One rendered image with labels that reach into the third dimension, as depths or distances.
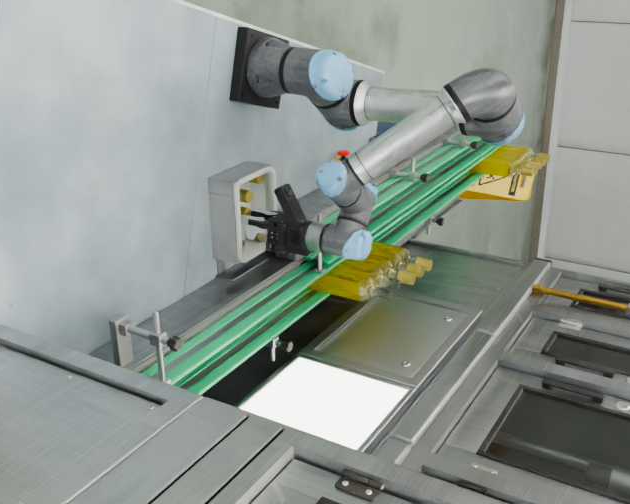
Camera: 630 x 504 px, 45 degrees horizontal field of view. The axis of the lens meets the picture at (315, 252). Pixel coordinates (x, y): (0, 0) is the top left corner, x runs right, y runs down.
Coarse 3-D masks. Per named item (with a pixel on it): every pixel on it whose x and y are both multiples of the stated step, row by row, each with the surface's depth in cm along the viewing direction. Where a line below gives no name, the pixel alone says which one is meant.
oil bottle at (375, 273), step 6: (342, 264) 217; (348, 264) 217; (354, 264) 216; (360, 264) 216; (342, 270) 215; (348, 270) 214; (354, 270) 213; (360, 270) 213; (366, 270) 213; (372, 270) 213; (378, 270) 213; (372, 276) 211; (378, 276) 211; (378, 282) 211
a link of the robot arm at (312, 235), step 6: (312, 222) 189; (318, 222) 189; (312, 228) 187; (318, 228) 186; (306, 234) 187; (312, 234) 186; (318, 234) 186; (306, 240) 187; (312, 240) 187; (318, 240) 186; (306, 246) 189; (312, 246) 187; (318, 246) 186
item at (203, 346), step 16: (480, 160) 307; (432, 192) 270; (304, 272) 210; (272, 288) 200; (288, 288) 200; (304, 288) 202; (256, 304) 193; (272, 304) 192; (224, 320) 184; (240, 320) 185; (256, 320) 184; (208, 336) 178; (224, 336) 177; (176, 352) 171; (192, 352) 171; (208, 352) 171; (176, 368) 165; (192, 368) 165
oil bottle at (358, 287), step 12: (324, 276) 212; (336, 276) 210; (348, 276) 210; (360, 276) 210; (312, 288) 215; (324, 288) 213; (336, 288) 211; (348, 288) 209; (360, 288) 207; (360, 300) 208
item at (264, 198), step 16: (256, 176) 195; (272, 176) 202; (256, 192) 206; (272, 192) 203; (256, 208) 207; (272, 208) 205; (240, 224) 192; (240, 240) 194; (256, 240) 208; (240, 256) 195
